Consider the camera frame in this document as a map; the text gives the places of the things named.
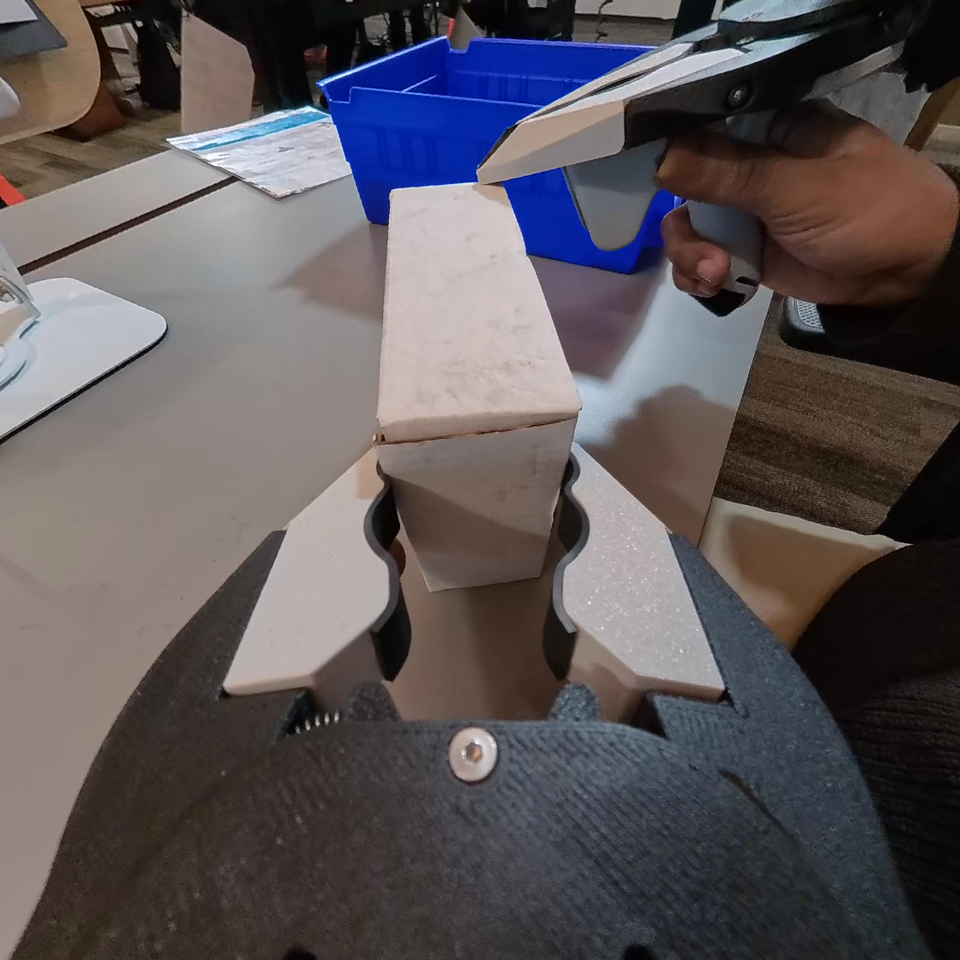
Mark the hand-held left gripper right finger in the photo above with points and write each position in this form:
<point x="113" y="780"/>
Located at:
<point x="637" y="592"/>

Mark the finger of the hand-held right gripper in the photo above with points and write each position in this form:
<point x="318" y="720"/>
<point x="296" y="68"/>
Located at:
<point x="570" y="142"/>
<point x="660" y="64"/>

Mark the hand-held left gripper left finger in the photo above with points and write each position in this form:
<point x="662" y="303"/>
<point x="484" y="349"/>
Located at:
<point x="315" y="600"/>

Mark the blue storage bin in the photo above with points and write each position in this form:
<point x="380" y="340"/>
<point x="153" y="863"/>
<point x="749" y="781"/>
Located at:
<point x="442" y="127"/>

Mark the white cardboard box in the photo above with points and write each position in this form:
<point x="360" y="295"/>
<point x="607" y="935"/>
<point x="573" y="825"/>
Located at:
<point x="465" y="337"/>

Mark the person's right forearm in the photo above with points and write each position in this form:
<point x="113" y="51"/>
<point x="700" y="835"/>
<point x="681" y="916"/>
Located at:
<point x="922" y="360"/>

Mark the grey desk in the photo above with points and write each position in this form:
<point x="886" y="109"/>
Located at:
<point x="187" y="450"/>

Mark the person's right hand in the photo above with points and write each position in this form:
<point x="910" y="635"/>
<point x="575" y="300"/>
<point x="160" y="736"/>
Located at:
<point x="840" y="202"/>

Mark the laminated instruction sheet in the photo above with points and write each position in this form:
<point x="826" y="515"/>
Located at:
<point x="262" y="150"/>

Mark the white document stand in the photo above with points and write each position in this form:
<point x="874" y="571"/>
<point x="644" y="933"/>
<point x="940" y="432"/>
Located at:
<point x="90" y="337"/>

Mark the beige sign board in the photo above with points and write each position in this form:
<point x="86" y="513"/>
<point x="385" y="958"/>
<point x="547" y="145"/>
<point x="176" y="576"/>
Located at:
<point x="217" y="75"/>

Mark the wooden stand board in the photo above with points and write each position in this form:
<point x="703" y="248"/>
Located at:
<point x="60" y="82"/>

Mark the instruction sheet on stand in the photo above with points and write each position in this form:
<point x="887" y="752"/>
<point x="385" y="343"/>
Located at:
<point x="30" y="30"/>

